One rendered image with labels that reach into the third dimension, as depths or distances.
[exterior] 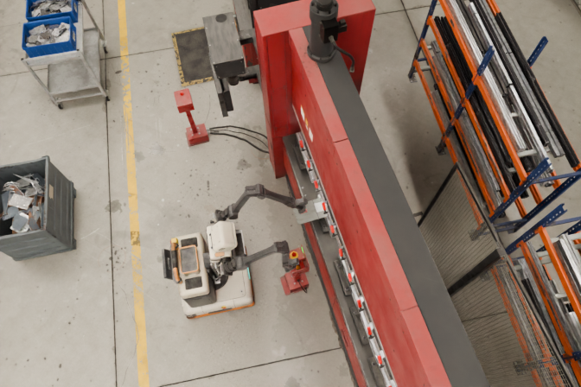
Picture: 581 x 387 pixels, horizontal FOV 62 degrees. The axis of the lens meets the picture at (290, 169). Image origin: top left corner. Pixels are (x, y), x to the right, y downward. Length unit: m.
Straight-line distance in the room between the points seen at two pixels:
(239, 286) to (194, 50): 3.20
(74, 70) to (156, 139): 1.28
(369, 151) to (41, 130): 4.45
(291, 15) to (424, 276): 2.01
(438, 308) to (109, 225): 3.82
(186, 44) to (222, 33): 2.63
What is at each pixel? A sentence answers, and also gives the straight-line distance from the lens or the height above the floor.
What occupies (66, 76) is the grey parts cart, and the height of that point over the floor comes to 0.33.
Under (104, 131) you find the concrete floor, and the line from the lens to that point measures 6.17.
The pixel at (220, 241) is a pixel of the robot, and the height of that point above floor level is 1.38.
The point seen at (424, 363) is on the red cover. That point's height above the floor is 2.30.
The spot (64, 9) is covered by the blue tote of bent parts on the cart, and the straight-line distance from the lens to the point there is 6.15.
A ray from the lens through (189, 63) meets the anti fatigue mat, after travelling 6.44.
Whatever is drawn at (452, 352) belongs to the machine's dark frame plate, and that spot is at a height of 2.30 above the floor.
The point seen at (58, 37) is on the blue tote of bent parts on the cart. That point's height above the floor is 0.98.
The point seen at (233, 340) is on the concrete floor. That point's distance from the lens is 4.98.
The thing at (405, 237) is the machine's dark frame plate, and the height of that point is 2.30.
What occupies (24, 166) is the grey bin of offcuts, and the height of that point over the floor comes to 0.62.
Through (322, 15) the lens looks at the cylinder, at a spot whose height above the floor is 2.72.
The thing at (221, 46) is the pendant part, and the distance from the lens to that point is 3.96.
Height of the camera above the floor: 4.90
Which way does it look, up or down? 63 degrees down
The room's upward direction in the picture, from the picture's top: 2 degrees counter-clockwise
